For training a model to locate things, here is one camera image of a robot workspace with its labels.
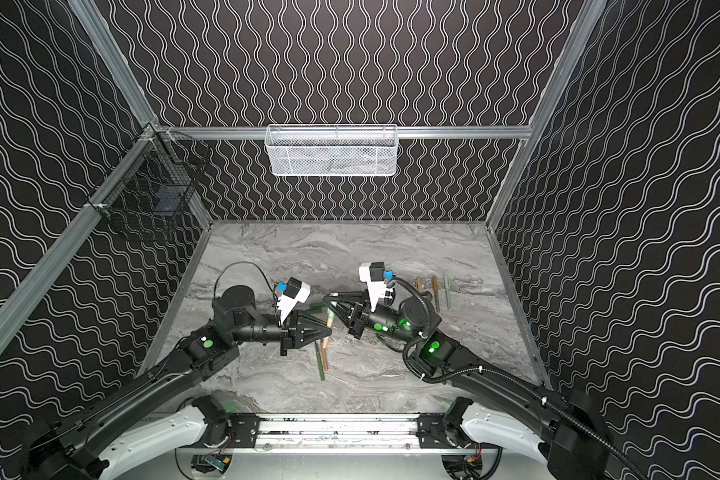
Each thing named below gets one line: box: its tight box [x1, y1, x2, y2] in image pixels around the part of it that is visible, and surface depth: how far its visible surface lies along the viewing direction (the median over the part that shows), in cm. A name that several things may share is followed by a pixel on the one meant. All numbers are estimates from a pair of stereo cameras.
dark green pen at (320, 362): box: [314, 341, 326, 381], surface depth 87 cm
